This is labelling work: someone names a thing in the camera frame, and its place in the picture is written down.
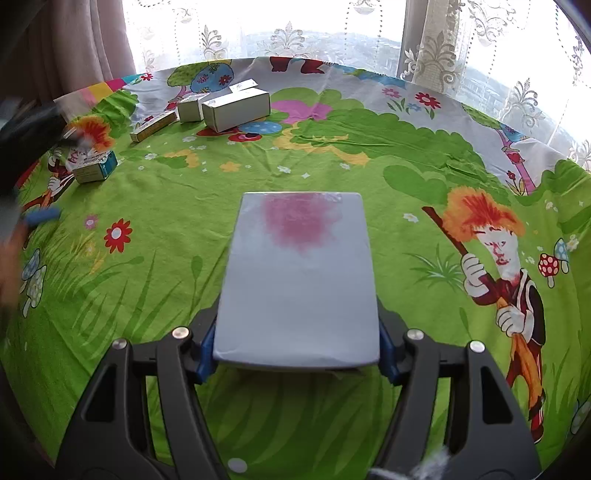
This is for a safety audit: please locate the long thin cream box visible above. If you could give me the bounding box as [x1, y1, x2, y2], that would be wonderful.
[129, 111, 179, 143]

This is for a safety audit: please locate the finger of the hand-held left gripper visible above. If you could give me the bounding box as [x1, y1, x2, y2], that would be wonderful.
[21, 205, 63, 228]

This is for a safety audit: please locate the brown curtain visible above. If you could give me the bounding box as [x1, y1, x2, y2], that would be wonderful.
[28, 0, 137, 100]

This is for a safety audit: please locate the cartoon printed green bedsheet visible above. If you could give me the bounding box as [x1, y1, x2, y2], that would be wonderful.
[0, 55, 591, 480]

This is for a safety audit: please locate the small teal and white box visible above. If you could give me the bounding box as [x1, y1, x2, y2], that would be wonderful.
[71, 150, 118, 184]

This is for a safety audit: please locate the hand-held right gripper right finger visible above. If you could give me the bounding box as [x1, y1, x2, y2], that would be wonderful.
[369, 295, 542, 480]

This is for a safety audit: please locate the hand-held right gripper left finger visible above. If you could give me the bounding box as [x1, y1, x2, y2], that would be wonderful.
[58, 308, 232, 480]

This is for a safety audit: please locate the white frayed string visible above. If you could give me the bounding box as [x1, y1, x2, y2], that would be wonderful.
[369, 445, 451, 480]

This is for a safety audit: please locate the white lace curtain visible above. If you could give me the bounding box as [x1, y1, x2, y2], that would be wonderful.
[122, 0, 591, 171]

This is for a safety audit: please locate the long white box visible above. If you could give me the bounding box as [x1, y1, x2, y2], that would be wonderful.
[202, 87, 271, 132]

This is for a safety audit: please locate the large white box pink print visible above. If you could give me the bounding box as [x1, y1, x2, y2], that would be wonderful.
[212, 191, 382, 370]

